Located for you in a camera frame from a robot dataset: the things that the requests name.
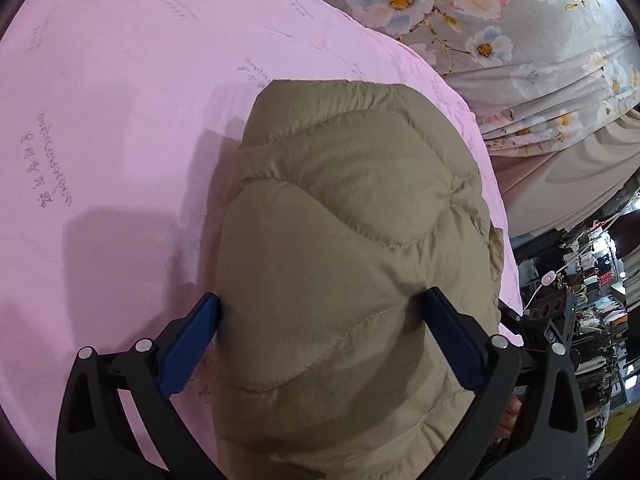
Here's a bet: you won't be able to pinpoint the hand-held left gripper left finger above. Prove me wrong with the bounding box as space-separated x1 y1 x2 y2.
56 292 226 480

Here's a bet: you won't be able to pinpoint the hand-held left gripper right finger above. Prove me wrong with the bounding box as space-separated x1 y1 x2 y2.
422 287 590 480

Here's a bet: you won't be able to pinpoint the khaki quilted jacket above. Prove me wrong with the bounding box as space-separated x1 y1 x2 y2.
207 79 506 480

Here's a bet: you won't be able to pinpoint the person's right hand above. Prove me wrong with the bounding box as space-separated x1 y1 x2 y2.
497 394 523 443

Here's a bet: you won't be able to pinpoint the black speaker box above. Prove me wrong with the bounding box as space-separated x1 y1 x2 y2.
522 295 576 323

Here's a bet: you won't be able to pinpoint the cluttered shelves of goods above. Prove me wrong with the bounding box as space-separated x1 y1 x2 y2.
510 200 640 461

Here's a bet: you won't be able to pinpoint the beige bed skirt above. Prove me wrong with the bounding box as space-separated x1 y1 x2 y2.
487 110 640 238

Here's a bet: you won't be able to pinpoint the pink bed sheet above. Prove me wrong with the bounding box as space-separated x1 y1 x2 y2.
0 0 525 480

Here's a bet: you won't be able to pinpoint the grey floral bed sheet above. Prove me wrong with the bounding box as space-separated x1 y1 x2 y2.
220 0 640 156

